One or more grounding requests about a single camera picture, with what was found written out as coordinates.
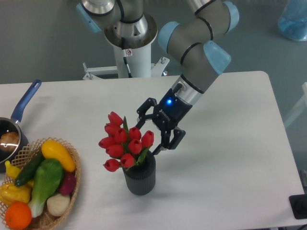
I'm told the blue handled saucepan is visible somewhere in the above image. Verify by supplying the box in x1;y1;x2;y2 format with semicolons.
0;80;42;173

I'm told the green bok choy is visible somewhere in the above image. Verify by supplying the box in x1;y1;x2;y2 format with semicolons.
28;159;64;218

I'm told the yellow squash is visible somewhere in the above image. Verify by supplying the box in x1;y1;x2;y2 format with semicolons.
41;140;76;173

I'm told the woven wicker basket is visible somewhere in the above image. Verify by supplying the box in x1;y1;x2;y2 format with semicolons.
11;137;81;230

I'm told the white metal base frame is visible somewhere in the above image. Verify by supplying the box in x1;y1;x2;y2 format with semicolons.
83;57;170;80

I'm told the orange fruit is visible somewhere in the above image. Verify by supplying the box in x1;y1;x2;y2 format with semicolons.
5;202;32;230

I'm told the yellow banana pepper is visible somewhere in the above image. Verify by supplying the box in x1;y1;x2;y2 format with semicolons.
4;161;21;183

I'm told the white garlic bulb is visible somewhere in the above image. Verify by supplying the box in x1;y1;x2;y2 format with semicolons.
47;194;70;217

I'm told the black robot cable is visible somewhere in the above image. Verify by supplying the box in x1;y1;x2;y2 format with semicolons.
120;37;133;79

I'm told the dark green cucumber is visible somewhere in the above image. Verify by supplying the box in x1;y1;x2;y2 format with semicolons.
14;152;45;187

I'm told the blue plastic bag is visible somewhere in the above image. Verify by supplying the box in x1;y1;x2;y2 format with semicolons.
277;0;307;41

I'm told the dark grey ribbed vase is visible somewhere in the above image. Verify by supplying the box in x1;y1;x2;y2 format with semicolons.
123;151;156;196

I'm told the bread roll in pan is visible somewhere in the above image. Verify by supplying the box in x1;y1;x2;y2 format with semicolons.
0;132;19;153

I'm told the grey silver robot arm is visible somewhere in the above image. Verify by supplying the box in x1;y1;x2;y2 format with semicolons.
76;0;239;155

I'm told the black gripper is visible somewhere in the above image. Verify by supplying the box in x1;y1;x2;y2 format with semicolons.
136;89;192;155

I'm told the purple red radish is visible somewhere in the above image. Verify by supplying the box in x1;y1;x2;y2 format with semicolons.
59;173;76;195

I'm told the red tulip bouquet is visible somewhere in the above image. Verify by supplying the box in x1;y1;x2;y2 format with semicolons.
98;112;154;172

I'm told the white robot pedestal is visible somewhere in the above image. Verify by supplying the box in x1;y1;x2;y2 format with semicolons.
109;42;152;78

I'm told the yellow pumpkin gourd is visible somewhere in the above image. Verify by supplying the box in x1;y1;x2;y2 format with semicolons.
0;183;32;206

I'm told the black device at edge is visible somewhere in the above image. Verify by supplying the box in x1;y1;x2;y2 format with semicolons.
289;194;307;219

